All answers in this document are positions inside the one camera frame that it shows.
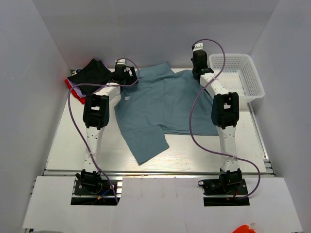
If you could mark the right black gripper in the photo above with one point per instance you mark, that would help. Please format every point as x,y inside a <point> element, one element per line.
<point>193,59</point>

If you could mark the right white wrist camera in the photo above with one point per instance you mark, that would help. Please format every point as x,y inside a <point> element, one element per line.
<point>197,46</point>

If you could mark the red folded t-shirt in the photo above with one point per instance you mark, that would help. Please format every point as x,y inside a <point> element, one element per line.
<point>82,101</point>

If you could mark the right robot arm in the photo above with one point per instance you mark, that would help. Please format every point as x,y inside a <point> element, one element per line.
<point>225,116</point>

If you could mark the black folded t-shirt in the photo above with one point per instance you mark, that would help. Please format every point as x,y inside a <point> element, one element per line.
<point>95,72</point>

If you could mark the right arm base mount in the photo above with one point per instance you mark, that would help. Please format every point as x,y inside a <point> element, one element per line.
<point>215,196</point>

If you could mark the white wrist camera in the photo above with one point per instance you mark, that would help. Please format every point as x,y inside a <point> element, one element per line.
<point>197,46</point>
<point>120,62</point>

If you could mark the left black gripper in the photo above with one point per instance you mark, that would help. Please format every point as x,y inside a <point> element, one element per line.
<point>132,79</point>

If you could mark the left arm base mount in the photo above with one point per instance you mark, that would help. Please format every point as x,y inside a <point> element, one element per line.
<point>99,195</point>

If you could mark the teal blue t-shirt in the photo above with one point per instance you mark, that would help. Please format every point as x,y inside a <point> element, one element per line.
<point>162,102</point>

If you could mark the orange object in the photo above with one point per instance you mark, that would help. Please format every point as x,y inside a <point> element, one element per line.
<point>244,229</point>

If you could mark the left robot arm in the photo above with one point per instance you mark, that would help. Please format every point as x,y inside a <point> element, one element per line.
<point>96,117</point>

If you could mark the white plastic basket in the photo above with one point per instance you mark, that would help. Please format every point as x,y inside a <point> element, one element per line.
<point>239,75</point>

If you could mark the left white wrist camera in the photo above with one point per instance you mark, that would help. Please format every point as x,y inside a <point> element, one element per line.
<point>120,62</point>

